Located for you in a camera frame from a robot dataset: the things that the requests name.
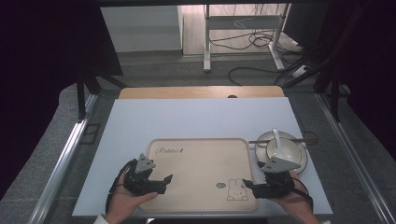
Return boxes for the white ceramic spoon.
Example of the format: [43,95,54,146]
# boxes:
[272,128,283,150]

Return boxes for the white power strip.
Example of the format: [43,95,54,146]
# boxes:
[291,63,310,79]

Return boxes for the beige tray with rabbit print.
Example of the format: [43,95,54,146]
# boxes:
[138,137,260,214]

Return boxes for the person's left hand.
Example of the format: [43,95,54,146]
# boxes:
[106,171,159,224]

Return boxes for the brown chopstick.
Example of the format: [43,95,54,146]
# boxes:
[248,139,318,146]
[247,138,316,144]

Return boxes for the white plate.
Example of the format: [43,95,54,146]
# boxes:
[254,130,309,175]

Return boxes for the black metal stand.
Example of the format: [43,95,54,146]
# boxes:
[281,3,370,123]
[75,60,128,121]

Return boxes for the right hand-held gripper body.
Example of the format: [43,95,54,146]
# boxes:
[251,156,302,200]

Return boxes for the white left sleeve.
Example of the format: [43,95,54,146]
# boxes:
[92,214,110,224]

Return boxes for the wooden table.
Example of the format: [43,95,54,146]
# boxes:
[118,85,286,100]

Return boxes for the white desk frame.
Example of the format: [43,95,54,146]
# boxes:
[203,3,292,74]

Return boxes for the long black floor cable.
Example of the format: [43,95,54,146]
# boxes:
[227,65,283,87]

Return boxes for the tangled black floor cables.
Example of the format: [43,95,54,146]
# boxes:
[208,28,302,52]

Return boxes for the dark curtain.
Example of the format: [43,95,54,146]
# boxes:
[283,0,396,162]
[0,0,124,201]

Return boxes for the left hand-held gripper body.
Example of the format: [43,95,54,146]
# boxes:
[123,153,166,197]

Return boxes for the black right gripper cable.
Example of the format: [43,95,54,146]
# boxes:
[290,176,315,213]

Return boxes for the silver metal rail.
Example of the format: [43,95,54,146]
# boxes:
[315,92,396,224]
[27,92,100,224]

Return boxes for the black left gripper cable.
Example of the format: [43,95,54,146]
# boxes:
[105,159,138,216]

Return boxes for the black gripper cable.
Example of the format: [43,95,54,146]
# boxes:
[105,159,138,216]
[290,176,315,213]

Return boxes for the black floor frame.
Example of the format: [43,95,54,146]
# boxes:
[78,122,102,146]

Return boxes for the white cabinet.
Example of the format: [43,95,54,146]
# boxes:
[99,5,184,54]

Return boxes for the person's right hand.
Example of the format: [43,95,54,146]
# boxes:
[270,170,315,224]

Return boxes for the white bowl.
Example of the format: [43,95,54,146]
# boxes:
[265,136,303,163]

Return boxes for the thin black cable loop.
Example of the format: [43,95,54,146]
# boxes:
[299,130,319,146]

